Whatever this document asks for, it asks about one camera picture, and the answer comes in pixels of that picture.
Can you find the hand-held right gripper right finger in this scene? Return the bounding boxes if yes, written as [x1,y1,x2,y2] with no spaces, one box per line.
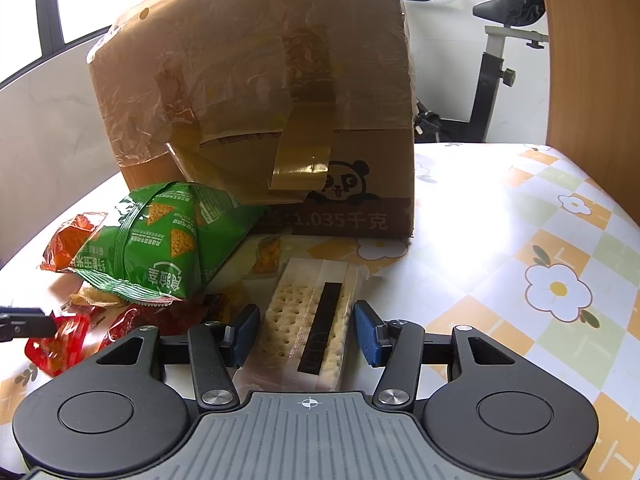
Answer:
[352,300,518,407]

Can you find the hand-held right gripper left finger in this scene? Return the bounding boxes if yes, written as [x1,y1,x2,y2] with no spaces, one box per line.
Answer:
[95,304,262,408]

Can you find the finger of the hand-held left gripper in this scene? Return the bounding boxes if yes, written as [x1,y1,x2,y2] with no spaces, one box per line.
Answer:
[0,306,60,345]

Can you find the small red snack wrapper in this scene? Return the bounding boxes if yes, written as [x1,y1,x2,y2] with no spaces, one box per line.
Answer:
[25,314,91,377]
[97,305,211,353]

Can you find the clear cracker packet black stripe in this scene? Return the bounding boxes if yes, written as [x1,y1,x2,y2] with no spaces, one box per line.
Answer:
[235,257,371,393]

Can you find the yellow snack packet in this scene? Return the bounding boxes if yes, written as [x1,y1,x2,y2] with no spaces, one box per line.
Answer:
[67,285,131,311]

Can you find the orange-red snack packet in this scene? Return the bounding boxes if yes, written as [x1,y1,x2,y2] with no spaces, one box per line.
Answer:
[40,212,108,273]

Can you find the green corn chip packet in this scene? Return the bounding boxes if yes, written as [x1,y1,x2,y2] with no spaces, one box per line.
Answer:
[67,180,271,308]

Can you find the taped brown cardboard box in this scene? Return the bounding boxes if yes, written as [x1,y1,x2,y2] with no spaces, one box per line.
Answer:
[86,0,418,238]

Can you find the clear packet of orange snacks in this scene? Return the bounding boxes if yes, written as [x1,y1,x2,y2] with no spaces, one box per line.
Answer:
[215,235,301,301]

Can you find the black exercise bike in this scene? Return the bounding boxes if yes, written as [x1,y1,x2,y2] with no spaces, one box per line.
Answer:
[400,0,548,143]

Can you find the brown wooden panel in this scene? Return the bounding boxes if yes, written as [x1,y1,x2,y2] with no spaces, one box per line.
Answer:
[537,0,640,211]

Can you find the dark window frame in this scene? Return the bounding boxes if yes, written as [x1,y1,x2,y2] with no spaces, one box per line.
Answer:
[0,0,113,91]

